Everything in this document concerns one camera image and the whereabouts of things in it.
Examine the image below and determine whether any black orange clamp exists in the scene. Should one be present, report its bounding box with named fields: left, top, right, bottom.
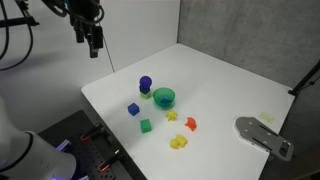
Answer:
left=97, top=148, right=122, bottom=174
left=79, top=123, right=108, bottom=143

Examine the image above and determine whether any thin grey wall cable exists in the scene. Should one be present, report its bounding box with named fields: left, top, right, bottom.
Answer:
left=100, top=31, right=116, bottom=73

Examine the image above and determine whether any small dark blue toy block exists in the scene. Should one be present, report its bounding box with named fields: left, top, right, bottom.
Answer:
left=139, top=85, right=151, bottom=95

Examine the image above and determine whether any yellow toy bear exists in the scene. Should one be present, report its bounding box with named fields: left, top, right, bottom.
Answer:
left=169, top=134, right=189, bottom=151

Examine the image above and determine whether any black perforated base board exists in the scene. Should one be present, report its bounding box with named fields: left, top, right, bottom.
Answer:
left=37, top=109, right=148, bottom=180

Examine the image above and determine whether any black stand pole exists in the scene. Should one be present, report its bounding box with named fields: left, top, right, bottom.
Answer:
left=287, top=59, right=320, bottom=98

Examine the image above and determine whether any grey metal mounting plate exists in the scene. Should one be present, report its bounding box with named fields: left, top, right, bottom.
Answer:
left=234, top=116, right=295, bottom=163

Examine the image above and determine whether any purple round toy block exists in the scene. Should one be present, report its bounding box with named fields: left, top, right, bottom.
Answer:
left=138, top=75, right=154, bottom=89

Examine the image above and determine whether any green plastic bowl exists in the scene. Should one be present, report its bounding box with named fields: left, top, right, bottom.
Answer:
left=152, top=86, right=177, bottom=110

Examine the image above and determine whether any pale yellow sticky note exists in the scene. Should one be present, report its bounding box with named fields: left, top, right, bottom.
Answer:
left=258, top=111, right=275, bottom=125

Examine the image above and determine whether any dark green toy cube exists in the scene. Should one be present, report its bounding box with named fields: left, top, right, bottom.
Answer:
left=139, top=118, right=153, bottom=134

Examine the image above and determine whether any black mounting bar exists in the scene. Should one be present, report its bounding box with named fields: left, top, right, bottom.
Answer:
left=0, top=15, right=41, bottom=29

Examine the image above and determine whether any yellow spiky toy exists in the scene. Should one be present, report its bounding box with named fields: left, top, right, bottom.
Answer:
left=165, top=109, right=179, bottom=122

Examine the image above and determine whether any light green toy block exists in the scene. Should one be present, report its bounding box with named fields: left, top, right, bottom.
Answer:
left=140, top=91, right=153, bottom=100

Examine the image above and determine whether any orange toy animal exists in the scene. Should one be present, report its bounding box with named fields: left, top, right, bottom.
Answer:
left=184, top=116, right=198, bottom=132

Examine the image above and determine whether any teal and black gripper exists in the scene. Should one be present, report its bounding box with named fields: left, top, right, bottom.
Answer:
left=68, top=0, right=105, bottom=60

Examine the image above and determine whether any blue toy cube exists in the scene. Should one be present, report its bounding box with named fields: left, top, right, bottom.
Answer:
left=127, top=102, right=141, bottom=117

